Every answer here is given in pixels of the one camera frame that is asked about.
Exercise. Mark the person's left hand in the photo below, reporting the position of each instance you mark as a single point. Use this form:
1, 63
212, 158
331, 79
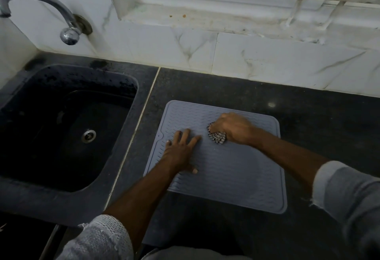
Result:
178, 156

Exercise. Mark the person's right hand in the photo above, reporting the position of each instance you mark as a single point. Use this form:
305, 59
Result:
236, 127

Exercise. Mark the black white checked cloth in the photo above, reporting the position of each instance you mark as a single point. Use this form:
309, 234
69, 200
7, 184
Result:
218, 137

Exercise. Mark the grey ribbed silicone mat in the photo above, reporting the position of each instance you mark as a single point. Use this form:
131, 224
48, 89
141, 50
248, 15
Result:
231, 176

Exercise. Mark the person's right forearm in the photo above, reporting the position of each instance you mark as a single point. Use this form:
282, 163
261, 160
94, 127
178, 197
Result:
291, 159

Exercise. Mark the person's left forearm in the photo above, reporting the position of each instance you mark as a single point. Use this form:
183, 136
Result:
139, 203

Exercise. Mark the round metal sink drain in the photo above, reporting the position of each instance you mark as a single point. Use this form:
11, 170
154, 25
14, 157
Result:
88, 136

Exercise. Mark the grey shirt body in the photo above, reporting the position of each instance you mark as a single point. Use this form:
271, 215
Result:
193, 254

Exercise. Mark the stained marble window sill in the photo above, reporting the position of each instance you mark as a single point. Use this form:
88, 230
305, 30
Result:
222, 19

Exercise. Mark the white mesh left sleeve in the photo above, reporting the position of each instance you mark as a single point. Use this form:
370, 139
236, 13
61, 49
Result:
98, 239

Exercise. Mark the black kitchen sink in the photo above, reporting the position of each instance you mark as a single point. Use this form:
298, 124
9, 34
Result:
47, 138

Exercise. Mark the grey shirt right sleeve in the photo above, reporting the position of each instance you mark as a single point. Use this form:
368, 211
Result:
353, 197

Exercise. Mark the white metal window grille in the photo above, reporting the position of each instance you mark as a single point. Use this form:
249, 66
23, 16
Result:
300, 4

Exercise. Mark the chrome wall faucet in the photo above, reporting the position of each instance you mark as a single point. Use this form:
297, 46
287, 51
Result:
56, 4

